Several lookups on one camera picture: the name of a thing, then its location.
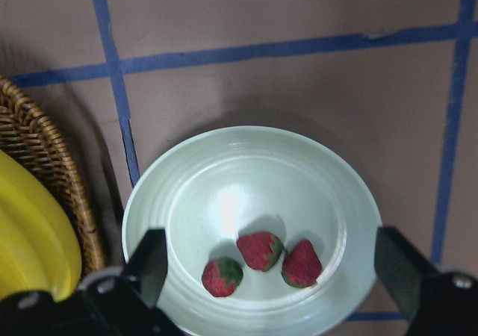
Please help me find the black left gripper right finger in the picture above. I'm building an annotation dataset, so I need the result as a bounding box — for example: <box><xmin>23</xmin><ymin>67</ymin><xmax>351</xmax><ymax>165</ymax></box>
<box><xmin>374</xmin><ymin>226</ymin><xmax>438</xmax><ymax>322</ymax></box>

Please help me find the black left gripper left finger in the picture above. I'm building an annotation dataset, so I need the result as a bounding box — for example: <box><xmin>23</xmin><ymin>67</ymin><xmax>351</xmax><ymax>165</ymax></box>
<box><xmin>120</xmin><ymin>228</ymin><xmax>167</xmax><ymax>307</ymax></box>

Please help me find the red strawberry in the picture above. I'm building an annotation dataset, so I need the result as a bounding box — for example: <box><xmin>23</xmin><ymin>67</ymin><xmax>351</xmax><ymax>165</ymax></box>
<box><xmin>201</xmin><ymin>258</ymin><xmax>243</xmax><ymax>298</ymax></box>
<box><xmin>281</xmin><ymin>239</ymin><xmax>323</xmax><ymax>288</ymax></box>
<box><xmin>236</xmin><ymin>231</ymin><xmax>284</xmax><ymax>272</ymax></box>

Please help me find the light green plate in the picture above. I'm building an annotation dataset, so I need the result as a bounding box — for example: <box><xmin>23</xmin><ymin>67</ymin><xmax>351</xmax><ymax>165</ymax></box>
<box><xmin>122</xmin><ymin>126</ymin><xmax>382</xmax><ymax>335</ymax></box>

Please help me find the yellow banana bunch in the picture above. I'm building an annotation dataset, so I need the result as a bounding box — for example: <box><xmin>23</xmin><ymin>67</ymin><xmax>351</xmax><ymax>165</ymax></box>
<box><xmin>1</xmin><ymin>152</ymin><xmax>82</xmax><ymax>301</ymax></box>

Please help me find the wicker fruit basket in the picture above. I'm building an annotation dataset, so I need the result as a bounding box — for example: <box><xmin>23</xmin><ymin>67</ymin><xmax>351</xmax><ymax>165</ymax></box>
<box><xmin>1</xmin><ymin>76</ymin><xmax>106</xmax><ymax>277</ymax></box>

